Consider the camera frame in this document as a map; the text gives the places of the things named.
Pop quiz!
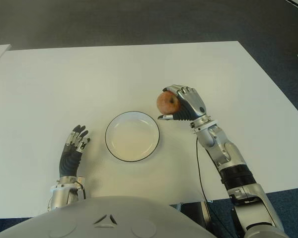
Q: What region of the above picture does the grey robot torso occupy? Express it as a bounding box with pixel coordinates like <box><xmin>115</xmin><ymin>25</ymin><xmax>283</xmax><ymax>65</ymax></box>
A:
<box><xmin>0</xmin><ymin>195</ymin><xmax>217</xmax><ymax>238</ymax></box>

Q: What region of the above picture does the red yellow apple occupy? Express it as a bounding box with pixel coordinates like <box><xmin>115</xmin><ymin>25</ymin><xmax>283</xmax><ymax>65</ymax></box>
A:
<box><xmin>156</xmin><ymin>91</ymin><xmax>181</xmax><ymax>115</ymax></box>

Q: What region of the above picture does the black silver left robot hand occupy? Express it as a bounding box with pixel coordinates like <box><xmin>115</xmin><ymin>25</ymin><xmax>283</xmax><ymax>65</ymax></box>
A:
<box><xmin>58</xmin><ymin>125</ymin><xmax>91</xmax><ymax>178</ymax></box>

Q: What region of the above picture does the white plate with black rim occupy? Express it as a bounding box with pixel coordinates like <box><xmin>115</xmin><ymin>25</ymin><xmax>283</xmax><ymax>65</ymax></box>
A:
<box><xmin>104</xmin><ymin>111</ymin><xmax>161</xmax><ymax>163</ymax></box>

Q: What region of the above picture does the black cable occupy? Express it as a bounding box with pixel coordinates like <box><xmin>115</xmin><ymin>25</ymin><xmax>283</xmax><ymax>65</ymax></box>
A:
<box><xmin>195</xmin><ymin>138</ymin><xmax>214</xmax><ymax>203</ymax></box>

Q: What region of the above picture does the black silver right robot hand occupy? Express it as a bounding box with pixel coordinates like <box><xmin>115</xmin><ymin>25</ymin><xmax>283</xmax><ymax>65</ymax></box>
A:
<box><xmin>157</xmin><ymin>84</ymin><xmax>211</xmax><ymax>122</ymax></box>

